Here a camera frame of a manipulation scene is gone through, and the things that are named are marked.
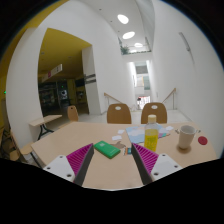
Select right wooden chair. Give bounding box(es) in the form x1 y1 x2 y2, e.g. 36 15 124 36
141 102 167 124

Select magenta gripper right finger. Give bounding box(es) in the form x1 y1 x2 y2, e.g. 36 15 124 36
130 142 184 186

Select white mug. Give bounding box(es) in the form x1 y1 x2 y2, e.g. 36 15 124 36
176 125 196 149

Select small side table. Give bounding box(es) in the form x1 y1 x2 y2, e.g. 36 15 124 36
29 115 61 140

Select yellow drink bottle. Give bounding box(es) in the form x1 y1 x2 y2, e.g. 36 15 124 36
144 115 159 152

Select balcony potted plant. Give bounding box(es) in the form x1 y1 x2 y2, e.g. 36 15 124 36
120 46 129 55

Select wooden stair handrail left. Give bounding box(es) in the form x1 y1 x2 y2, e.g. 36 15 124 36
104 93 122 106

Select light blue paper sheet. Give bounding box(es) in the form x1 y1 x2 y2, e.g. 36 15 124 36
126 125 170 138

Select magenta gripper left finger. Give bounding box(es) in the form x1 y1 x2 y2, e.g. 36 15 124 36
43 143 95 187

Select wooden stair handrail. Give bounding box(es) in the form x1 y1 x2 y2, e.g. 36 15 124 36
162 89 176 109
104 93 122 106

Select small white card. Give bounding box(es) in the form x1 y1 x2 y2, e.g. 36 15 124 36
112 135 122 140

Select wooden chair at side table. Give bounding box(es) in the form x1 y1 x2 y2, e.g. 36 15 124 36
67 105 78 121

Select left wooden chair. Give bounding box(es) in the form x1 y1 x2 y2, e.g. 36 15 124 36
107 104 132 124

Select wooden stair handrail right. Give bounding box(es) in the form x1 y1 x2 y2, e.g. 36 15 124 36
162 89 176 109

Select white hanging sign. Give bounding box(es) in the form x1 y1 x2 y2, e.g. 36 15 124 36
41 64 63 82

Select small teal card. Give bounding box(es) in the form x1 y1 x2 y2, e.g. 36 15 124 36
127 148 132 155

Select red round coaster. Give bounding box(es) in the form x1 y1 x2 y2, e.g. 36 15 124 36
198 136 208 145

